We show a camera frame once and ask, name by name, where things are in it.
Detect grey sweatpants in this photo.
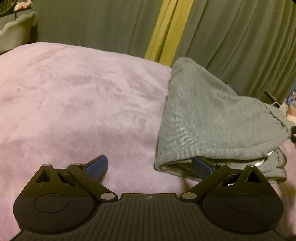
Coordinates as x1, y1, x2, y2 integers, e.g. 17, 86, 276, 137
154, 57, 294, 183

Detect water bottle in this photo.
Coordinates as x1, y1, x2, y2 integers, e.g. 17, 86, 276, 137
285, 89, 296, 106

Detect pink plush blanket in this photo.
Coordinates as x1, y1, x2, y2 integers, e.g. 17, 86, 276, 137
1, 43, 295, 240

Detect grey curtain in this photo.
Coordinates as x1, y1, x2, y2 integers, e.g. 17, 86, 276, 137
33, 1, 295, 100

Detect yellow curtain strip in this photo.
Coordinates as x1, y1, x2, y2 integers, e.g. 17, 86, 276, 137
144, 0, 194, 66

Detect white drawstring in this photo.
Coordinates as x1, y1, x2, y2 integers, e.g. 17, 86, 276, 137
255, 150, 276, 169

